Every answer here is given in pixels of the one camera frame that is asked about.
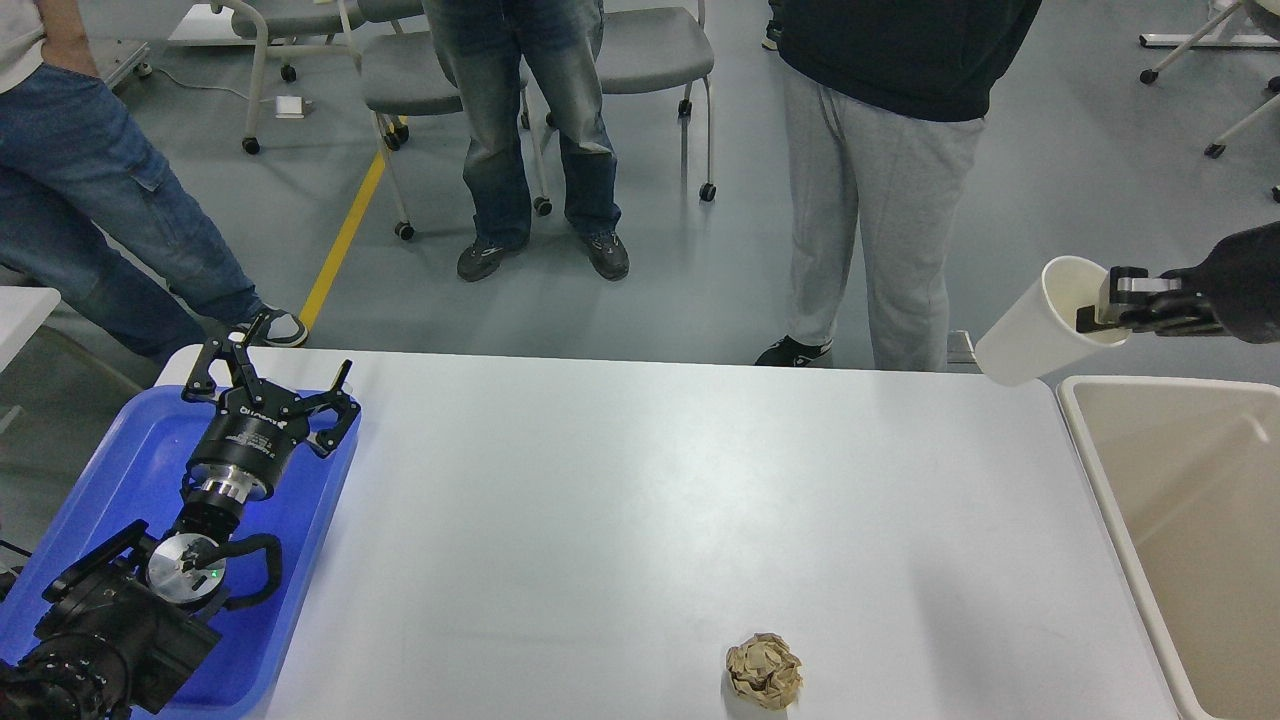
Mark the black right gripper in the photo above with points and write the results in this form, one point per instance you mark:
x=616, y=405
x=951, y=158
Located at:
x=1239, y=280

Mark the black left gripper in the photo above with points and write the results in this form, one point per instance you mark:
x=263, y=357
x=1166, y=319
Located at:
x=248, y=437

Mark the white paper cup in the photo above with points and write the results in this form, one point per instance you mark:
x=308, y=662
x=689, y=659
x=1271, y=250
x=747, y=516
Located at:
x=1037, y=335

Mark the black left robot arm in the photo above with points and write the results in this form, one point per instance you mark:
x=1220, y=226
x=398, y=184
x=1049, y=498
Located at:
x=174, y=575

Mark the blue plastic tray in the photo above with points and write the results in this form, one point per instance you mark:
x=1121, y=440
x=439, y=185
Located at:
x=135, y=475

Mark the beige plastic bin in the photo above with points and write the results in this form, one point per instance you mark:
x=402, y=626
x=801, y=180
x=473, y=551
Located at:
x=1186, y=472

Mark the white side table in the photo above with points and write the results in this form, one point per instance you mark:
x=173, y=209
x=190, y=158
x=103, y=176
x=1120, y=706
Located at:
x=23, y=311

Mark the white chair base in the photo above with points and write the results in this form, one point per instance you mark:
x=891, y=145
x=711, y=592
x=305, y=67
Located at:
x=1265, y=17

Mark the white power adapter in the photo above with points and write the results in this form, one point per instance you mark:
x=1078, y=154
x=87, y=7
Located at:
x=289, y=107

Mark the person in blue jeans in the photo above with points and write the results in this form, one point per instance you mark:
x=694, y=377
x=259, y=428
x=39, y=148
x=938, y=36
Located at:
x=93, y=210

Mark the person in grey sweatpants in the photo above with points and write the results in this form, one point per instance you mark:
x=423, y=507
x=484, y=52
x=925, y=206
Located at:
x=885, y=104

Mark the grey chair middle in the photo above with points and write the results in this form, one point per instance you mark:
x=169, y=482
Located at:
x=400, y=76

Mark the grey chair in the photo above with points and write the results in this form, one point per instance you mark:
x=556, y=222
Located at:
x=400, y=76
x=655, y=49
x=285, y=29

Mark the grey chair left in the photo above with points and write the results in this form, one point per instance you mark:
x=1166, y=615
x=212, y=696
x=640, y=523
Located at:
x=285, y=29

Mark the grey chair right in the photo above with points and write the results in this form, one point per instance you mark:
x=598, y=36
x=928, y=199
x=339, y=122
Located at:
x=655, y=49

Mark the crumpled brown paper ball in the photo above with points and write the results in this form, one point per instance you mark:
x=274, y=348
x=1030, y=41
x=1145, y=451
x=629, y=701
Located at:
x=765, y=671

